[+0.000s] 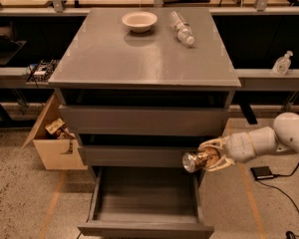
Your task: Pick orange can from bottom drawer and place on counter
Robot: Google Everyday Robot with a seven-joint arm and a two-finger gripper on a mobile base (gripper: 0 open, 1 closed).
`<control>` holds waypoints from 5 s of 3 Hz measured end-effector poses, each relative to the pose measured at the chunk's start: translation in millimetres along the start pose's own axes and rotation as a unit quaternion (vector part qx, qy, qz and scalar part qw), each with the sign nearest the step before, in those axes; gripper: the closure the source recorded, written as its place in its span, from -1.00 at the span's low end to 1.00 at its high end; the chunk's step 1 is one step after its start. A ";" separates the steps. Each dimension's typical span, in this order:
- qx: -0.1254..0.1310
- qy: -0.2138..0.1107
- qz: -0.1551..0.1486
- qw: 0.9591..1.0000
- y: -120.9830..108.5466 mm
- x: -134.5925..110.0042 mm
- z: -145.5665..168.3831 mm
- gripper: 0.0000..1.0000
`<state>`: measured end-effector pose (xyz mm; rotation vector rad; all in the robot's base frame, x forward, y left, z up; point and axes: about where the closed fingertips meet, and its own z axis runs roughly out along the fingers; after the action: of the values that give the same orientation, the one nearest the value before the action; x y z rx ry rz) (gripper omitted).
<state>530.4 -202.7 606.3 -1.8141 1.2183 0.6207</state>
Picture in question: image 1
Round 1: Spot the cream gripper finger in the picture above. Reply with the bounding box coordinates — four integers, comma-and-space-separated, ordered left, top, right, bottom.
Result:
206, 156, 235, 172
198, 136, 228, 151

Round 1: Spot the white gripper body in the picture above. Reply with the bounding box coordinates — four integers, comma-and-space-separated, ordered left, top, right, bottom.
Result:
226, 132, 256, 163

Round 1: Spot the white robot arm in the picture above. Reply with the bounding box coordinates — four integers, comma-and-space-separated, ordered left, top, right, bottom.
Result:
198, 113, 299, 166

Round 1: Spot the grey drawer cabinet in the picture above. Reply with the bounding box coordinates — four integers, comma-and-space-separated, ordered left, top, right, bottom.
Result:
48, 7, 242, 171

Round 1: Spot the grey bottom drawer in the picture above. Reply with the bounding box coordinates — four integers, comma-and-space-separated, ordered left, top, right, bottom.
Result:
78, 167, 214, 239

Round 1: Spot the grey drawer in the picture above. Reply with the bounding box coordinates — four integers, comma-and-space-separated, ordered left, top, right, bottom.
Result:
78, 145, 196, 167
59, 106, 228, 136
78, 167, 214, 239

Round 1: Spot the grey middle drawer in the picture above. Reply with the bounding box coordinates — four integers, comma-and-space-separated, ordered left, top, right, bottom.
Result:
78, 145, 196, 167

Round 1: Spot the grey top drawer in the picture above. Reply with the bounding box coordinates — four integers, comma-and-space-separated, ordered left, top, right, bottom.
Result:
59, 106, 228, 136

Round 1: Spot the black foot pedal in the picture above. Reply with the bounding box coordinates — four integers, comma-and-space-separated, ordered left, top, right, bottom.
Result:
250, 166, 274, 180

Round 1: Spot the clear plastic water bottle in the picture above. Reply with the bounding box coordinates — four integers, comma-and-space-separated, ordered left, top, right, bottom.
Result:
169, 11, 195, 47

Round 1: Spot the white paper bowl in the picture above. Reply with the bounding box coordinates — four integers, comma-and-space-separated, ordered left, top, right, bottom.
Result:
122, 11, 157, 33

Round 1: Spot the cardboard box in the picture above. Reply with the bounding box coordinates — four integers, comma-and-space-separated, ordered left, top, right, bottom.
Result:
23, 94, 87, 170

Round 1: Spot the snack package in box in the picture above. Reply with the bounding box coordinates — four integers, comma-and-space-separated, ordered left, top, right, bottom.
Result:
45, 118, 65, 134

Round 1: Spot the black white notebook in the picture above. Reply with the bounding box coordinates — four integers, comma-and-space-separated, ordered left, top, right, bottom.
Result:
27, 60, 59, 83

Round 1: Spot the black pedal cable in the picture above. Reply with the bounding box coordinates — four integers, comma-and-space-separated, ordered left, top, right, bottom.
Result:
255, 156, 299, 239

